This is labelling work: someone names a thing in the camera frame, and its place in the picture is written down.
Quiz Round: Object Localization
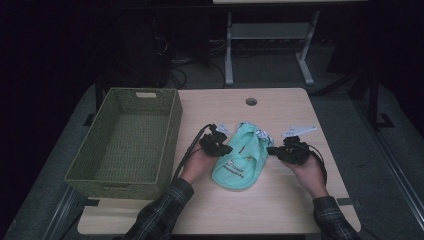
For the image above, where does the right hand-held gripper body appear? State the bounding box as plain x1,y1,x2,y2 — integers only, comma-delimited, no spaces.
280,125,318,166

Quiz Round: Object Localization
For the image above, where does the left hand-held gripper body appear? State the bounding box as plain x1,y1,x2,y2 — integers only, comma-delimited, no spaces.
199,123,233,157

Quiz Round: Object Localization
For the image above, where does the mint green baby garment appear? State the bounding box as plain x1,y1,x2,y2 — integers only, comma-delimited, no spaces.
211,121,275,192

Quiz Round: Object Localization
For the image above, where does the green woven basket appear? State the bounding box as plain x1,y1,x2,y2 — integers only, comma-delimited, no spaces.
63,87,184,201

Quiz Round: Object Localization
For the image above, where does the person's left hand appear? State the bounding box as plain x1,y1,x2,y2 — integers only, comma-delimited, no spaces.
179,145,218,185

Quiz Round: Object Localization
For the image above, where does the person's right hand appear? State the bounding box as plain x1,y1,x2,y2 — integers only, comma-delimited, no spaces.
283,154,329,200

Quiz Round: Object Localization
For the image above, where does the black metal stand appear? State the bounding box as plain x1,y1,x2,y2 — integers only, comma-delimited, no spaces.
316,66,396,132

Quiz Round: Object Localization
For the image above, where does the white metal stand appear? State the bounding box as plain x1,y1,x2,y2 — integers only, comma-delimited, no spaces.
223,9,321,87

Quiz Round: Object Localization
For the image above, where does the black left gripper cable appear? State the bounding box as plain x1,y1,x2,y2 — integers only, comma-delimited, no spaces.
170,123,214,185

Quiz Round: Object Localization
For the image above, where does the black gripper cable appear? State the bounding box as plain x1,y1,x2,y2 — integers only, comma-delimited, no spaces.
170,123,214,185
306,142,329,186

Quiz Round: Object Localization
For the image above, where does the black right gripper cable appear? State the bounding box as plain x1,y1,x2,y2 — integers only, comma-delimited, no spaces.
306,142,329,186

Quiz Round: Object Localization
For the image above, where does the bundle of floor cables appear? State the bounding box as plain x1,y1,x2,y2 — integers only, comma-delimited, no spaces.
159,34,228,90

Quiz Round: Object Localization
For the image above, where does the metal floor rail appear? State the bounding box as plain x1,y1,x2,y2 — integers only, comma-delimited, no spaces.
41,185,83,240
353,99,424,231

